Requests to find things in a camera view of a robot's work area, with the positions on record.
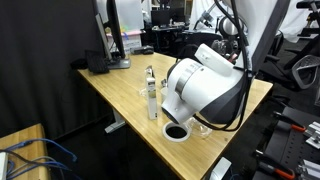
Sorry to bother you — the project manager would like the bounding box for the black rounded object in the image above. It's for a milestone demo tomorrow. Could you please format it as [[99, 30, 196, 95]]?
[[70, 58, 88, 70]]

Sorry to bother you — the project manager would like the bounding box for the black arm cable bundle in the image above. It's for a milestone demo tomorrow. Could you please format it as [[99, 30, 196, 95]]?
[[192, 0, 255, 133]]

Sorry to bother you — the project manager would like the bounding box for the black perforated board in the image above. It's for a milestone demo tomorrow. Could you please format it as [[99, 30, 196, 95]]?
[[252, 106, 320, 180]]

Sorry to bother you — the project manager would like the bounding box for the white table grommet ring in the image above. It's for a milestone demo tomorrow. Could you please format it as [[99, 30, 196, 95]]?
[[162, 120, 192, 143]]

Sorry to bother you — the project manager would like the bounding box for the white grey device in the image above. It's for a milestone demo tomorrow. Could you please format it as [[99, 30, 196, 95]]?
[[209, 156, 233, 180]]

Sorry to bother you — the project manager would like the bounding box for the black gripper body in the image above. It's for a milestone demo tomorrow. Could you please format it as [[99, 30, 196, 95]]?
[[210, 39, 240, 58]]

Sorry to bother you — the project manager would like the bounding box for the white power strip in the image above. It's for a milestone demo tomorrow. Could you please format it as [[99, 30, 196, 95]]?
[[0, 151, 8, 180]]

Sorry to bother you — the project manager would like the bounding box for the aluminium bracket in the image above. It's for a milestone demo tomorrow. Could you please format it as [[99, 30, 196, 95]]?
[[305, 121, 320, 149], [298, 159, 320, 180]]

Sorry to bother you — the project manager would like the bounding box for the black computer mouse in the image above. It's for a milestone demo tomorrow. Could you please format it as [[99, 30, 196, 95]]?
[[141, 45, 155, 54]]

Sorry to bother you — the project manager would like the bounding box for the orange handled clamp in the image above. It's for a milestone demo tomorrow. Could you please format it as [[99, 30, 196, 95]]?
[[273, 110, 307, 133], [254, 149, 297, 180]]

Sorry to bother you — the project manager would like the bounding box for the black computer monitor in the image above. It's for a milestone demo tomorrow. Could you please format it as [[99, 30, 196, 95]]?
[[92, 0, 132, 70]]

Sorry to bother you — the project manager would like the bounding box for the grey mesh office chair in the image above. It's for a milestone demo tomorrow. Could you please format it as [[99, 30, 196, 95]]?
[[291, 54, 320, 90]]

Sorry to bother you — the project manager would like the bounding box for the black office chair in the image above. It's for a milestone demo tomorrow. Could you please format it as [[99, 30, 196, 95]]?
[[261, 29, 296, 88]]

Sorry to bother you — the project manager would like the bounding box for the white box with pink lid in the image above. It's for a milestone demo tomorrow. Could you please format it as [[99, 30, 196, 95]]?
[[106, 29, 143, 54]]

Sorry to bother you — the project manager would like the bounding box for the background black monitor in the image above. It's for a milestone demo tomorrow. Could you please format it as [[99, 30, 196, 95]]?
[[150, 8, 186, 28]]

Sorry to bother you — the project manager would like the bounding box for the grey table leg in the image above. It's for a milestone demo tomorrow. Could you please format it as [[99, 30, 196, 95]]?
[[104, 108, 127, 134]]

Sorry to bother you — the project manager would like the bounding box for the small clear glass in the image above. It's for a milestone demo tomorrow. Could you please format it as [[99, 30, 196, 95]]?
[[138, 85, 149, 98]]

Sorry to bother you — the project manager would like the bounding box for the black curtain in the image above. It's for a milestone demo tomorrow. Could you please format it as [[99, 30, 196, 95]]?
[[0, 0, 113, 138]]

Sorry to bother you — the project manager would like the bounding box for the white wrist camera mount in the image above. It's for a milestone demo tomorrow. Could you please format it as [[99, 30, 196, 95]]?
[[194, 43, 236, 77]]

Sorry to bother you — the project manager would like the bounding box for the blue network cable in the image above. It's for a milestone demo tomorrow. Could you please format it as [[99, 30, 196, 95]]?
[[6, 159, 73, 180], [4, 137, 78, 163]]

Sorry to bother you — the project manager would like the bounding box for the black keyboard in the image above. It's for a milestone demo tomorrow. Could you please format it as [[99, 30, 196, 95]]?
[[84, 49, 110, 75]]

